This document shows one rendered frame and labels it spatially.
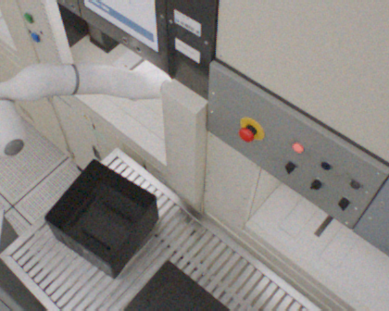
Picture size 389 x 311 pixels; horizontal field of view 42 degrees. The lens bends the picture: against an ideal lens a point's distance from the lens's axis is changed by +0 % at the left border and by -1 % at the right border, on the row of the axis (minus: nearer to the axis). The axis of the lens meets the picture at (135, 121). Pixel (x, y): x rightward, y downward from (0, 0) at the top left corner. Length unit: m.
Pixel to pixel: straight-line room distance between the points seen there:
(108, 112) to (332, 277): 0.97
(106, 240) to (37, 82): 0.70
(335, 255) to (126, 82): 0.84
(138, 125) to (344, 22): 1.15
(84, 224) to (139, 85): 0.63
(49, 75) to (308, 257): 0.98
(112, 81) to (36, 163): 1.55
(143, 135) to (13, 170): 1.24
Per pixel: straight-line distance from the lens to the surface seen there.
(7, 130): 1.37
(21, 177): 2.91
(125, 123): 1.91
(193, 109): 1.28
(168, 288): 1.64
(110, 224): 1.83
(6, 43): 2.35
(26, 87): 1.35
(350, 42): 0.92
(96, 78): 1.42
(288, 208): 1.76
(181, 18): 1.15
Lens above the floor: 2.43
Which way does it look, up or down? 55 degrees down
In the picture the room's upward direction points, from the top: 9 degrees counter-clockwise
